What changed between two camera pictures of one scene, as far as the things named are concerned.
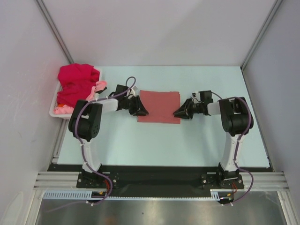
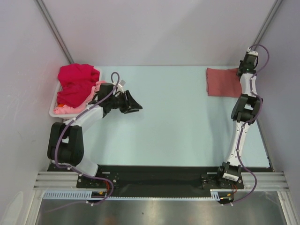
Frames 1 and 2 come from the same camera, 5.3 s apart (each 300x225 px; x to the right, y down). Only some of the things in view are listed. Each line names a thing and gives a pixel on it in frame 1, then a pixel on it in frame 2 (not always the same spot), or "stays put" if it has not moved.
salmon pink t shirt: x=161 y=106 → x=223 y=82
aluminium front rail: x=252 y=180 stays put
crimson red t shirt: x=78 y=80 stays put
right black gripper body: x=197 y=108 → x=241 y=64
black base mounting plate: x=138 y=180 stays put
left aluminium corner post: x=55 y=30 stays put
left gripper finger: x=142 y=111 → x=131 y=102
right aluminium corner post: x=261 y=34 stays put
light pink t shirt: x=63 y=109 stays put
